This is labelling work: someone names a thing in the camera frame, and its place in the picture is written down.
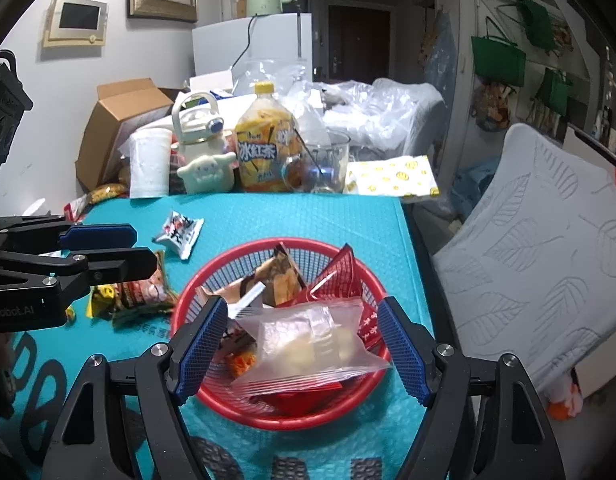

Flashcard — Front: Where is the dark red snack packet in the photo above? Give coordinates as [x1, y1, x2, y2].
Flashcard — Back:
[308, 244, 364, 301]

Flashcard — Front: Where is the yellow iced tea bottle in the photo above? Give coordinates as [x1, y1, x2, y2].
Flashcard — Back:
[234, 81, 296, 193]

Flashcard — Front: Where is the white orange plastic bag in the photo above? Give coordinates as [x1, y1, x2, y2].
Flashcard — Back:
[545, 370, 584, 421]

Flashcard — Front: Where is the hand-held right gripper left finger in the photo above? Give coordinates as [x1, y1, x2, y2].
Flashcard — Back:
[43, 296, 229, 480]

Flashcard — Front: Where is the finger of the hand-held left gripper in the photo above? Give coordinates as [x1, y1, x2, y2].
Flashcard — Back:
[0, 247, 159, 307]
[0, 215, 138, 256]

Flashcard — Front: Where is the brown cardboard box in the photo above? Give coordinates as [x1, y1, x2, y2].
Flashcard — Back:
[75, 77, 189, 193]

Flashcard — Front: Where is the glass mug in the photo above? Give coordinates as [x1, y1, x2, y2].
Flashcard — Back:
[282, 130, 351, 195]

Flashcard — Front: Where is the white open box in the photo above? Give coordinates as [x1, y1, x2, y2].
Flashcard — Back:
[188, 70, 235, 98]

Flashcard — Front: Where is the clear plastic snack bag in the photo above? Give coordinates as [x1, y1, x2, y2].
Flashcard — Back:
[229, 297, 393, 396]

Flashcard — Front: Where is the blue cloth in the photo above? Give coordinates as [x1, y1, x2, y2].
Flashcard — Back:
[450, 157, 501, 221]

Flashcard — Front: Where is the white mini fridge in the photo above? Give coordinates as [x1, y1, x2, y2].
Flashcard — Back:
[191, 12, 314, 96]

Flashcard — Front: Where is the clear plastic sheet pile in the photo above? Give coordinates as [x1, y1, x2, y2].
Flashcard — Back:
[308, 77, 446, 156]

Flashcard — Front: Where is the red white-print snack packet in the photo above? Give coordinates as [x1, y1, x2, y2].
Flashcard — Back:
[358, 302, 385, 352]

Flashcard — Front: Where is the brown snack packet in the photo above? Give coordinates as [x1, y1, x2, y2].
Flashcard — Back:
[250, 242, 309, 308]

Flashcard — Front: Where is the red plastic basket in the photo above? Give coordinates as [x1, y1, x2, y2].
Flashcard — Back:
[170, 238, 391, 431]

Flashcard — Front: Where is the black kettle cable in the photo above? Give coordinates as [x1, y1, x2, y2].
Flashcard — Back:
[230, 14, 256, 73]

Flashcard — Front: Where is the brown patterned hanging bag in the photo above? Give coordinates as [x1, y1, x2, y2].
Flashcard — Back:
[472, 80, 519, 133]

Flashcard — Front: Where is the yellow snack bag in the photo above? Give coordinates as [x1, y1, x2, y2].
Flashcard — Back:
[85, 182, 130, 206]

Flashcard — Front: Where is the blue plastic garment cover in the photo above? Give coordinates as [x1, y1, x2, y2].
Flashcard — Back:
[423, 10, 461, 86]

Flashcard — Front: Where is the wall intercom panel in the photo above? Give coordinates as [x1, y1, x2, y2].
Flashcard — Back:
[42, 0, 109, 50]

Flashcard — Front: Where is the smiley face yellow cloth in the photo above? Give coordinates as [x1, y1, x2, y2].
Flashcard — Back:
[344, 155, 440, 198]

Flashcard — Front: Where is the clear zip bag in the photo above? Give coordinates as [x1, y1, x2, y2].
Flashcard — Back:
[235, 57, 314, 106]

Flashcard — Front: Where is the large green tote bag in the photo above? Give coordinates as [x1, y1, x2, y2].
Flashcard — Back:
[470, 16, 528, 86]

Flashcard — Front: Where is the orange pink snack packet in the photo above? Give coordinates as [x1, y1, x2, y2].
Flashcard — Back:
[195, 280, 266, 381]

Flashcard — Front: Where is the white red snack packet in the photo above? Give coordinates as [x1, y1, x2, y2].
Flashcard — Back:
[153, 210, 205, 261]

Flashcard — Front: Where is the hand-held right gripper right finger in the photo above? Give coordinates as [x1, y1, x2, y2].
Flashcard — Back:
[378, 297, 569, 480]

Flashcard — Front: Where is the small green tote bag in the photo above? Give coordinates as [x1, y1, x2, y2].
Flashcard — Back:
[535, 67, 574, 116]

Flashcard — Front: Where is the teal bubble mat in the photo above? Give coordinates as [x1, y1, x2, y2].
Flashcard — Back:
[0, 192, 436, 480]

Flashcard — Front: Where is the grey leaf pattern cushion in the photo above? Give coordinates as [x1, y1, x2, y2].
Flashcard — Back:
[430, 122, 616, 403]

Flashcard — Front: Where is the white paper towel roll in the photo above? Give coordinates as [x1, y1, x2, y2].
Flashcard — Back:
[119, 127, 174, 198]

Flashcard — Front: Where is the cream cartoon water bottle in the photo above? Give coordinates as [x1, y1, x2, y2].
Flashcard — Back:
[170, 91, 238, 195]

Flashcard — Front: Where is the dark wooden door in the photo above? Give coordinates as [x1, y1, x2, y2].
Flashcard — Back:
[328, 4, 391, 81]

